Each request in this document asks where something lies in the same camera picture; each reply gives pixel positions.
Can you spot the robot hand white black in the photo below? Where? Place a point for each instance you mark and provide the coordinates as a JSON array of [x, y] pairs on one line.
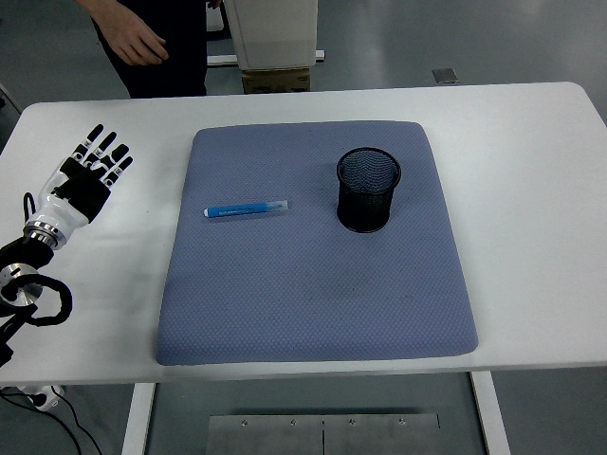
[[76, 199]]

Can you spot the blue marker pen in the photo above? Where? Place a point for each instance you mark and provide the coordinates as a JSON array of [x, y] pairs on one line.
[[237, 209]]

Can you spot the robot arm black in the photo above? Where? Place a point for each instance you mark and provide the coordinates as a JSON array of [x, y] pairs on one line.
[[28, 256]]

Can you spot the person's forearm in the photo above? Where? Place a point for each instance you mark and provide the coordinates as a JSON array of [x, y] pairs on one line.
[[102, 7]]

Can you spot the person's hand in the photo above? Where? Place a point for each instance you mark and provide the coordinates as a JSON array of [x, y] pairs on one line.
[[135, 42]]

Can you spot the black mesh pen holder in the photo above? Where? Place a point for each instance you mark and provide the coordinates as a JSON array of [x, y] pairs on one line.
[[365, 208]]

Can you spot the person in dark clothes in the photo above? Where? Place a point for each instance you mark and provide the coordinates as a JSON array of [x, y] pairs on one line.
[[166, 76]]

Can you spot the white floor base bar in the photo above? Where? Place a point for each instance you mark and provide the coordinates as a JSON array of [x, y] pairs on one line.
[[220, 60]]

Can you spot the white power strip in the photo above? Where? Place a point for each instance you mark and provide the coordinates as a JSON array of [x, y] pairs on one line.
[[45, 398]]

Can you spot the white table leg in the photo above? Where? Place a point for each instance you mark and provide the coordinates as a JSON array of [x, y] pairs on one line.
[[491, 417], [137, 417]]

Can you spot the cardboard box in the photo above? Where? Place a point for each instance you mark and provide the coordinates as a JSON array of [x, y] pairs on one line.
[[275, 80]]

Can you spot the blue-grey quilted mat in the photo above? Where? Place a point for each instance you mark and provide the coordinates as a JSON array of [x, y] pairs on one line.
[[308, 284]]

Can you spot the small grey floor plate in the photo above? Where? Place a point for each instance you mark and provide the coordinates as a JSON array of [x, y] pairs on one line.
[[446, 76]]

